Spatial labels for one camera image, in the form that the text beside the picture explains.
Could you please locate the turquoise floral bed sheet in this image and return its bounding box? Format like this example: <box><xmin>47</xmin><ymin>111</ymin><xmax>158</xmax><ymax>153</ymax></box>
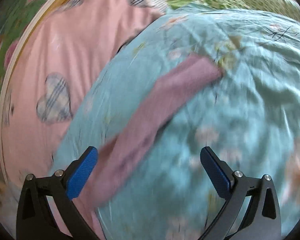
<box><xmin>51</xmin><ymin>4</ymin><xmax>300</xmax><ymax>239</ymax></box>

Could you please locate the mauve knit sweater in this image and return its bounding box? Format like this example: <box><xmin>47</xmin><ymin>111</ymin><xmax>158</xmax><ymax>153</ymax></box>
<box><xmin>75</xmin><ymin>54</ymin><xmax>223</xmax><ymax>239</ymax></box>

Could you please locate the pink quilt with plaid hearts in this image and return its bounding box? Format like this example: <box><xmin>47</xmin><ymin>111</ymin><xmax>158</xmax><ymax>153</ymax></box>
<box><xmin>0</xmin><ymin>0</ymin><xmax>171</xmax><ymax>238</ymax></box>

